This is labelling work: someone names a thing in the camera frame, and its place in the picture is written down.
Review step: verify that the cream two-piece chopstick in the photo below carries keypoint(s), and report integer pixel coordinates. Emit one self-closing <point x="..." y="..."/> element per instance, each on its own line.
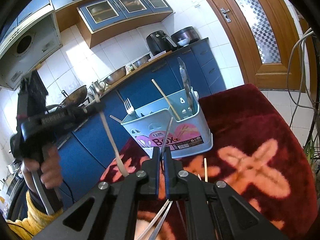
<point x="115" y="118"/>

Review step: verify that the glass-door wall cabinet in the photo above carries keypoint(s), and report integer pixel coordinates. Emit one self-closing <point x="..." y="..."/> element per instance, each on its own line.
<point x="105" y="12"/>

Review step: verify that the wooden chopstick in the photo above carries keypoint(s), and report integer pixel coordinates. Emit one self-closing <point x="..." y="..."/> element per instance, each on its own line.
<point x="205" y="170"/>
<point x="162" y="92"/>

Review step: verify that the steel table knife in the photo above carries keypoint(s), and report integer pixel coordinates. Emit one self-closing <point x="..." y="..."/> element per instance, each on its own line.
<point x="183" y="80"/>

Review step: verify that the light blue utensil holder box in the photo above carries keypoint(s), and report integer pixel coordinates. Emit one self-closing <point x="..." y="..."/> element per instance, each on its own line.
<point x="190" y="130"/>

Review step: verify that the wooden door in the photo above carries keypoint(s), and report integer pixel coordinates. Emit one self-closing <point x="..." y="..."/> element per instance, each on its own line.
<point x="240" y="42"/>

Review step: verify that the small white bowl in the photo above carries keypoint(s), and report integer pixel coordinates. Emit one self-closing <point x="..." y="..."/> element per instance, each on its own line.
<point x="183" y="42"/>

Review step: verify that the white range hood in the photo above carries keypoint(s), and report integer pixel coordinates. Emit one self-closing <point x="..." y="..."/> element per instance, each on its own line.
<point x="30" y="45"/>

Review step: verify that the black air fryer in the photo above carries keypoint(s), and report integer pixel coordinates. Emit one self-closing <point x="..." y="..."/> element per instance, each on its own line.
<point x="157" y="42"/>

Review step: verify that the person's left hand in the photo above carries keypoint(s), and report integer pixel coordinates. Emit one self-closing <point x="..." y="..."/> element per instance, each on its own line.
<point x="51" y="170"/>

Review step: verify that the beige spoon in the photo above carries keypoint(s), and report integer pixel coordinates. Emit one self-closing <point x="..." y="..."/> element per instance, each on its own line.
<point x="110" y="135"/>

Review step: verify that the dark rice cooker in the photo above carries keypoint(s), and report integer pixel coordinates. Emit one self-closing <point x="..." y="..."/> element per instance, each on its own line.
<point x="187" y="33"/>

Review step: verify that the steel fork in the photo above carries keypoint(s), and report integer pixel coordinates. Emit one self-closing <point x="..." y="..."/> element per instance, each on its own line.
<point x="128" y="106"/>
<point x="162" y="220"/>

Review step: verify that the person's left forearm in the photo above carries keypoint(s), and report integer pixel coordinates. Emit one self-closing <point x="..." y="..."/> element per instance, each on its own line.
<point x="35" y="217"/>

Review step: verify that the green plant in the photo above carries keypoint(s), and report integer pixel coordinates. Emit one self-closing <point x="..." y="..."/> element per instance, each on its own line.
<point x="310" y="152"/>

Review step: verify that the metal colander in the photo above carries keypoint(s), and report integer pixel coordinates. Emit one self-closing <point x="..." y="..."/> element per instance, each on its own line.
<point x="113" y="76"/>

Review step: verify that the small metal pitcher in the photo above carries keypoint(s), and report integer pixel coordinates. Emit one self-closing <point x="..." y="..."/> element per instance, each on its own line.
<point x="96" y="87"/>

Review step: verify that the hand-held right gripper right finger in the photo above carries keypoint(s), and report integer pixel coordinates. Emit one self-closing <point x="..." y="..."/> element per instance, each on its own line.
<point x="168" y="180"/>

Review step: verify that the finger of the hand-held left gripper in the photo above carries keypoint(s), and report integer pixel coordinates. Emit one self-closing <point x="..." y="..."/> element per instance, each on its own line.
<point x="93" y="108"/>

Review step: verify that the dark metal wok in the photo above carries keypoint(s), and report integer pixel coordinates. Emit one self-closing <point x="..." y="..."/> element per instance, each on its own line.
<point x="75" y="96"/>

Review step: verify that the blue kitchen base cabinet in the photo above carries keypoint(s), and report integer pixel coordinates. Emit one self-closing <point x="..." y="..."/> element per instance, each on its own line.
<point x="82" y="150"/>

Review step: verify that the shallow metal bowl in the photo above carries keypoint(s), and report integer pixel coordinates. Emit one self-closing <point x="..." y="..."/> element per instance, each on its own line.
<point x="141" y="60"/>

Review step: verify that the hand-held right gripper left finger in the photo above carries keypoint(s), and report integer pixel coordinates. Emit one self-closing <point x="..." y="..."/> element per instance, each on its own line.
<point x="155" y="175"/>

